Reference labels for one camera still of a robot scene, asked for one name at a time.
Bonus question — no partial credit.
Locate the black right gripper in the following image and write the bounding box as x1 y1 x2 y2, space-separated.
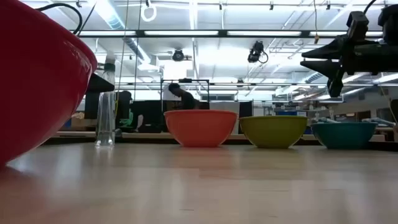
300 34 398 98

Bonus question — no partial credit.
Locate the teal plastic bowl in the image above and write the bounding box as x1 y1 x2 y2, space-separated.
310 121 379 150

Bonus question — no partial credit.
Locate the olive green plastic bowl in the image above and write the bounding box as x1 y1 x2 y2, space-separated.
238 115 309 149

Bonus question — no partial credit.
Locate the orange plastic bowl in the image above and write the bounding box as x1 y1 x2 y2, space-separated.
164 109 239 148

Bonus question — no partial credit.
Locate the clear plastic spray bottle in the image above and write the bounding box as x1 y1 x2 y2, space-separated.
95 51 116 147

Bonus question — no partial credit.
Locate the cardboard box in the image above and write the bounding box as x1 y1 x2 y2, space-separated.
70 111 98 129

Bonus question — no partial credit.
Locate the large black monitor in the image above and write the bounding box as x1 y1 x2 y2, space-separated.
132 100 165 133

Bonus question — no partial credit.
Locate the large red plastic bowl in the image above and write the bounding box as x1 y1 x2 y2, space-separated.
0 0 98 167

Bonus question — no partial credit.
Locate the long wooden background table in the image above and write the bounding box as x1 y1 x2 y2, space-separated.
51 131 387 142

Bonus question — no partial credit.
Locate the blue storage bins row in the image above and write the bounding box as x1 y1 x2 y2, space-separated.
275 110 308 117

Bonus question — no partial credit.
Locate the person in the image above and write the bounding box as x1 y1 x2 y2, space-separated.
167 82 200 111

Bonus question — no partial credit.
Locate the narrow black panel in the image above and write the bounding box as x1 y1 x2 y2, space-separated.
238 101 254 118

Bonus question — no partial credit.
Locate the yellow hanging cable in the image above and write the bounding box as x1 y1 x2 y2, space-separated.
313 0 321 45

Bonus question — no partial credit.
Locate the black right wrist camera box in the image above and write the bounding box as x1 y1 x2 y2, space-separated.
346 11 370 42

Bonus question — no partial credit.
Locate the thin grey overhead rail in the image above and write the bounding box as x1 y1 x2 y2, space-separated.
117 82 398 88

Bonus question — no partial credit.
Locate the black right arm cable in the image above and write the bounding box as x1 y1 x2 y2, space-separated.
363 0 379 15

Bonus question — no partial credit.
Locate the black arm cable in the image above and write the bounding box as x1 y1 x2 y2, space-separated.
363 0 379 15
35 2 83 35

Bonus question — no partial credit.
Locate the black overhead camera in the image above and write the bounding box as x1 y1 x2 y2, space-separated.
247 40 269 64

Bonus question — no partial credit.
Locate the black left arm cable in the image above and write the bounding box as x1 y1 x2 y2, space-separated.
35 2 83 35

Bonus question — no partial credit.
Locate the white hanging ring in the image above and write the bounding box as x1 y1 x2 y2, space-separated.
140 1 157 23

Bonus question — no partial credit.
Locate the black overhead frame bar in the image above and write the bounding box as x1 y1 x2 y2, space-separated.
70 29 398 39

